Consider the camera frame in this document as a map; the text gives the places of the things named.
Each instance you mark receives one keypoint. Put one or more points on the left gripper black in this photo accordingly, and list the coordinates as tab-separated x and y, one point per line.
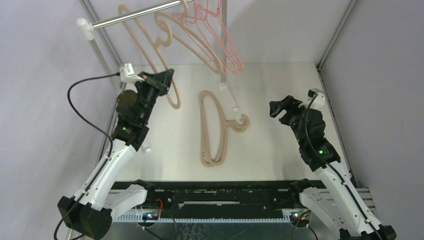
160	82

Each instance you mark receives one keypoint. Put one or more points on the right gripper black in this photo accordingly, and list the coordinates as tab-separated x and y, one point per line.
288	112

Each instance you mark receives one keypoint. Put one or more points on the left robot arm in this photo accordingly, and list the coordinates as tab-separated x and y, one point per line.
89	211

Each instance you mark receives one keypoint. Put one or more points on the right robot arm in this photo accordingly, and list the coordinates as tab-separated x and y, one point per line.
348	216

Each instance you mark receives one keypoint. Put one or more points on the metal clothes rack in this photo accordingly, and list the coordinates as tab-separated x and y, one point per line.
177	11

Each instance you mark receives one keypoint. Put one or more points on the right circuit board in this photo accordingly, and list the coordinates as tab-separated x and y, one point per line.
299	221

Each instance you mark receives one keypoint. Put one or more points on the circuit board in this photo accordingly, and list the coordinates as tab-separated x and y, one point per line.
150	216
299	221

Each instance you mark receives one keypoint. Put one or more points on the left circuit board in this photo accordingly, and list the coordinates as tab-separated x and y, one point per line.
150	216

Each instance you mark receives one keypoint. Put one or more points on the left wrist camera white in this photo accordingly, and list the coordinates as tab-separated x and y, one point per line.
128	75

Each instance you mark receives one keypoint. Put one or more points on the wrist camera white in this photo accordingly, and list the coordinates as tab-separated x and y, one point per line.
128	75
315	99

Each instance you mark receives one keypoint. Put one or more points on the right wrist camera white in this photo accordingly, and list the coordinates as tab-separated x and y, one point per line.
315	99

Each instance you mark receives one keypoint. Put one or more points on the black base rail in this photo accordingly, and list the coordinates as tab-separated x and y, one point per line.
223	201

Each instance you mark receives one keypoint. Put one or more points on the aluminium frame structure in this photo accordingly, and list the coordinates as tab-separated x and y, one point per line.
91	214

